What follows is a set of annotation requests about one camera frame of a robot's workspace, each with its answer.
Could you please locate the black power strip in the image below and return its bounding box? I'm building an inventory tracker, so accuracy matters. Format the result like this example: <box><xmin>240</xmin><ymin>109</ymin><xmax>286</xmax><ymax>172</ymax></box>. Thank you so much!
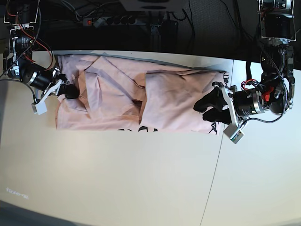
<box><xmin>82</xmin><ymin>16</ymin><xmax>138</xmax><ymax>28</ymax></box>

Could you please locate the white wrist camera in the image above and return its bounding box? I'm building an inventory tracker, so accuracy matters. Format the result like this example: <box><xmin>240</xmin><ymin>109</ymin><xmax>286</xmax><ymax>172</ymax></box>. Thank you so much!
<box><xmin>31</xmin><ymin>101</ymin><xmax>47</xmax><ymax>115</ymax></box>
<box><xmin>223</xmin><ymin>124</ymin><xmax>245</xmax><ymax>144</ymax></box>

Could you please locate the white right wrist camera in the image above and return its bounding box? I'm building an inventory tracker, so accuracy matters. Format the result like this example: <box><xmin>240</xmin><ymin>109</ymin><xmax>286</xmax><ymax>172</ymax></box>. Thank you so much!
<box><xmin>31</xmin><ymin>101</ymin><xmax>47</xmax><ymax>115</ymax></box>

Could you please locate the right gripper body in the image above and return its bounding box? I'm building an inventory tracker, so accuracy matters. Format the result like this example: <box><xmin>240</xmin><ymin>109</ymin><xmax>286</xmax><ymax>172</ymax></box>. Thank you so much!
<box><xmin>21</xmin><ymin>67</ymin><xmax>70</xmax><ymax>105</ymax></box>

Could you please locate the pink T-shirt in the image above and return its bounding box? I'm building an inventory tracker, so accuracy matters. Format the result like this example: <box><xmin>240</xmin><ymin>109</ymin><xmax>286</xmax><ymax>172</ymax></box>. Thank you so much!
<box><xmin>56</xmin><ymin>55</ymin><xmax>229</xmax><ymax>134</ymax></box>

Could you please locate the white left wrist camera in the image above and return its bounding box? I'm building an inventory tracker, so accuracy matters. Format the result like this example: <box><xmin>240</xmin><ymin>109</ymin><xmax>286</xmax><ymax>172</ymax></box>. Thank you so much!
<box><xmin>223</xmin><ymin>124</ymin><xmax>245</xmax><ymax>144</ymax></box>

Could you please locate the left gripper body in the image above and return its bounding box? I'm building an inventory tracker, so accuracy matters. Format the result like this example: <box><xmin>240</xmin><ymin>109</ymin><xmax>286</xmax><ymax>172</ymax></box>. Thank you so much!
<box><xmin>213</xmin><ymin>81</ymin><xmax>270</xmax><ymax>129</ymax></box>

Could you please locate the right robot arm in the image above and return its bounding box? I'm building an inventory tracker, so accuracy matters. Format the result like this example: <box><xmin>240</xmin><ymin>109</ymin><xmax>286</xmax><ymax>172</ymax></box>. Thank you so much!
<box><xmin>0</xmin><ymin>0</ymin><xmax>79</xmax><ymax>105</ymax></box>

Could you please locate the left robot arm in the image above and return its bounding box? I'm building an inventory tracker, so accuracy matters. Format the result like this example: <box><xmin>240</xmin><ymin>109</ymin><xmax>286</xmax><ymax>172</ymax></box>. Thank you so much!
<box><xmin>193</xmin><ymin>0</ymin><xmax>296</xmax><ymax>129</ymax></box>

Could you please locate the black table leg post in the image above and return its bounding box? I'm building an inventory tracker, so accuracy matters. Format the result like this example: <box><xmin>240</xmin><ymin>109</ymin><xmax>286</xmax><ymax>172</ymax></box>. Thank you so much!
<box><xmin>150</xmin><ymin>25</ymin><xmax>161</xmax><ymax>52</ymax></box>

